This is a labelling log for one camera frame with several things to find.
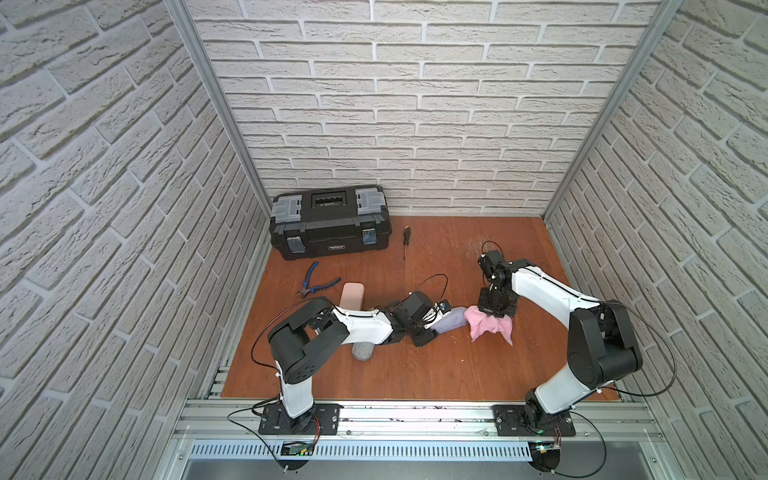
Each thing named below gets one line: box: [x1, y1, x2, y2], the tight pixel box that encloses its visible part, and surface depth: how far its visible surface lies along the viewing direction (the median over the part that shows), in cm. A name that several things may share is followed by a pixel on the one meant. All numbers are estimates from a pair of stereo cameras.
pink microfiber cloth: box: [463, 305, 513, 346], surface depth 87 cm
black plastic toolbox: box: [269, 184, 393, 261], surface depth 99 cm
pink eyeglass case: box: [339, 282, 365, 310], surface depth 97 cm
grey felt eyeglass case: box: [352, 342, 375, 362], surface depth 85 cm
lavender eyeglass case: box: [430, 307, 468, 334], surface depth 90 cm
